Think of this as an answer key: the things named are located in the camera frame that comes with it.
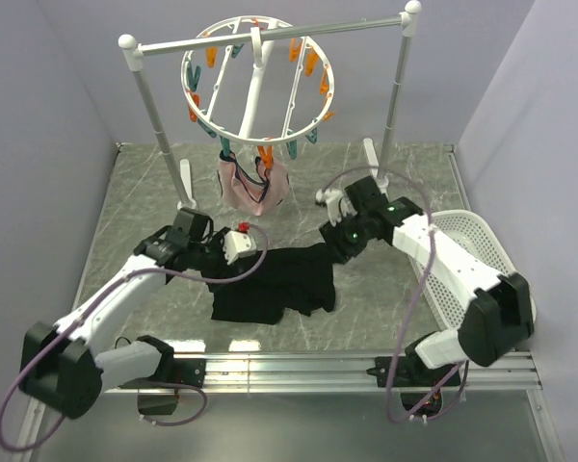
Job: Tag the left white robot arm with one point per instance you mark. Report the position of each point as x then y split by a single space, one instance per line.
67 364

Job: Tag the aluminium mounting rail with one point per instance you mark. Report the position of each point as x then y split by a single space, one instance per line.
307 372

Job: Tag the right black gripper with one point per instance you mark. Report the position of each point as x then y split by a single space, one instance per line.
333 238

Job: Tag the orange clothespin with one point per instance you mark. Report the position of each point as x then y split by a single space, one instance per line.
266 153

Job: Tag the white drying rack frame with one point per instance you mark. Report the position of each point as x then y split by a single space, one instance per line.
180 171

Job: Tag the white round clip hanger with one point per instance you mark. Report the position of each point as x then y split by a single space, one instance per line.
304 52

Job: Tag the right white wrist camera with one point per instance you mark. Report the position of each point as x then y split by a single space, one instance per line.
337 205

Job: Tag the black underwear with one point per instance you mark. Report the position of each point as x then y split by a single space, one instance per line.
297 278

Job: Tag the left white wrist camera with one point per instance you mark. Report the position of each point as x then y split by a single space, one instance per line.
237 243

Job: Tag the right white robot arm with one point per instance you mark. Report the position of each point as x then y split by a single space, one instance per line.
496 308

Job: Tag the teal clothespin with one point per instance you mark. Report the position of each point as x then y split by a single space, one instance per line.
226 151

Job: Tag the pink underwear on hanger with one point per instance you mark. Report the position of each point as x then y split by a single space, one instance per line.
253 195

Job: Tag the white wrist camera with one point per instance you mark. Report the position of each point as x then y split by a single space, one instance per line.
337 205
237 243

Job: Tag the white perforated plastic basket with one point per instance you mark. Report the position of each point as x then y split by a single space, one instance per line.
474 235

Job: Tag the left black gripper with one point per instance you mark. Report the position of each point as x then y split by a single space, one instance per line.
217 240

